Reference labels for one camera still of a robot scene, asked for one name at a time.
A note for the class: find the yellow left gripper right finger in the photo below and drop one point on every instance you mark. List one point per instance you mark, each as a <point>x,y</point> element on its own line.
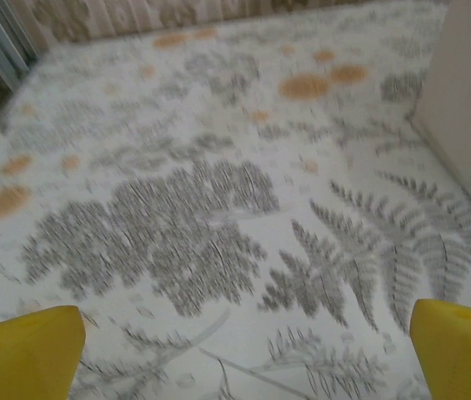
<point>464,354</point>

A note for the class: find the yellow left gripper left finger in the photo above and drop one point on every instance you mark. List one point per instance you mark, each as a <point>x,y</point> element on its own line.
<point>22,358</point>

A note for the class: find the floral tablecloth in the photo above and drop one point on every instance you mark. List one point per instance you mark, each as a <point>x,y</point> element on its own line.
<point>218,166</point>

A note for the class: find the aluminium frame post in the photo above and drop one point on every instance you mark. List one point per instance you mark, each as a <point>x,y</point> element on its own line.
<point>6,46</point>

